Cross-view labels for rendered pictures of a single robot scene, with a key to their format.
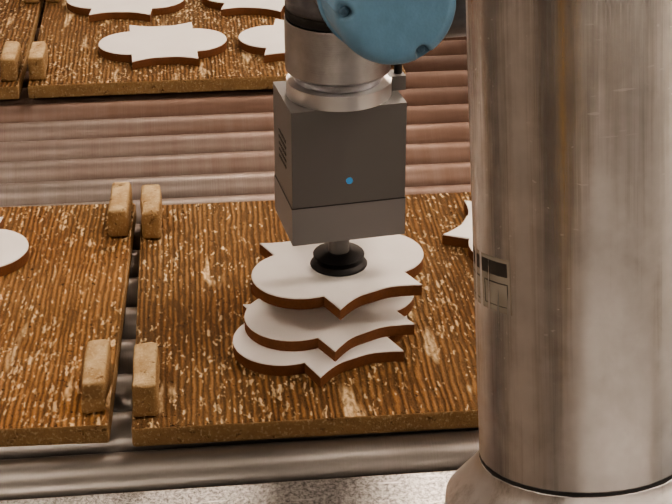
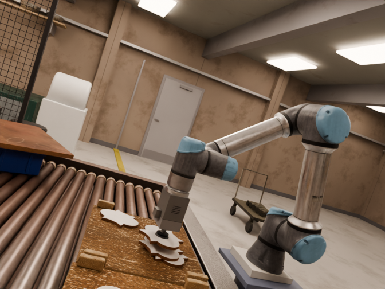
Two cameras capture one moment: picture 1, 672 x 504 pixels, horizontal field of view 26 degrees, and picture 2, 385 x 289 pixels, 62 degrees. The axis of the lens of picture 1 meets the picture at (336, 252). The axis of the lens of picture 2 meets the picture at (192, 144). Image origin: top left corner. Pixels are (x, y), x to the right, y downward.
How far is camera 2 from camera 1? 1.45 m
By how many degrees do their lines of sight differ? 95
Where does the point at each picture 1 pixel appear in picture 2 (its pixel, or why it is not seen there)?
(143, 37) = not seen: outside the picture
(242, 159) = (28, 238)
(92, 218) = (83, 272)
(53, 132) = not seen: outside the picture
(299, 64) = (188, 187)
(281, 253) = (156, 239)
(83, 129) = not seen: outside the picture
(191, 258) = (120, 261)
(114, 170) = (14, 264)
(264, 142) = (12, 231)
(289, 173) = (182, 214)
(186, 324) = (159, 270)
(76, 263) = (118, 281)
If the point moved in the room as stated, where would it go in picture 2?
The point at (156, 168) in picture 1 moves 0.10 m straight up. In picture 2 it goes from (19, 255) to (31, 215)
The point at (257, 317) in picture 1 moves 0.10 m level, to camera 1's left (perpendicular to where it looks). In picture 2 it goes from (169, 256) to (171, 274)
